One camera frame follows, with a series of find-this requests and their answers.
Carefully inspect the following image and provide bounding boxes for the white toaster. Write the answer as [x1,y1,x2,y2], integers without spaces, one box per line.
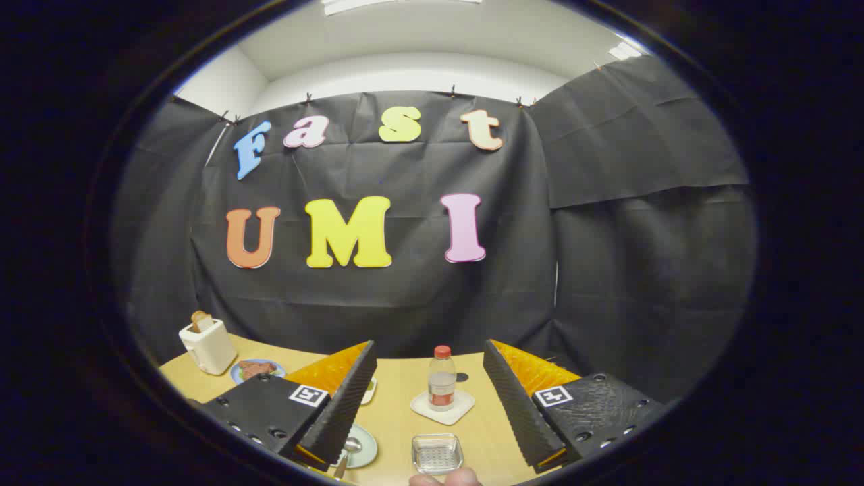
[179,317,238,376]

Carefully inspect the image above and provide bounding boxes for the clear water bottle red cap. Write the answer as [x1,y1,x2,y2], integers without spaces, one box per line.
[428,345,457,412]

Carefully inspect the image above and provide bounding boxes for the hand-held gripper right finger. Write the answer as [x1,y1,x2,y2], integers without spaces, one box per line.
[483,339,666,474]

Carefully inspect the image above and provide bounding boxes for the metal wire basket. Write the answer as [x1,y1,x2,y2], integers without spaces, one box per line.
[412,433,464,475]

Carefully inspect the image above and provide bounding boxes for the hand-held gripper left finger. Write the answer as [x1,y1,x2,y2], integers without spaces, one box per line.
[200,340,377,472]

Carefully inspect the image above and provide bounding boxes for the pale green plate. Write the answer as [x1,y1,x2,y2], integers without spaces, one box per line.
[334,424,379,470]

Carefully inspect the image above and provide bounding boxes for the blue rimmed plate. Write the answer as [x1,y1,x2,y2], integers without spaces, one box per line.
[230,358,287,385]

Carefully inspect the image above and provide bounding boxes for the spoon with brown wooden handle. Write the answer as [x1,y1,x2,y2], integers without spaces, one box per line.
[334,437,363,480]

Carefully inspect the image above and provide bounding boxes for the white square coaster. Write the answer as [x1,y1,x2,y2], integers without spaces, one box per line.
[410,390,475,426]

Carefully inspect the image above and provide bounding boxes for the long ceiling light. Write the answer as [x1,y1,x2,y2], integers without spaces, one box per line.
[322,0,484,16]

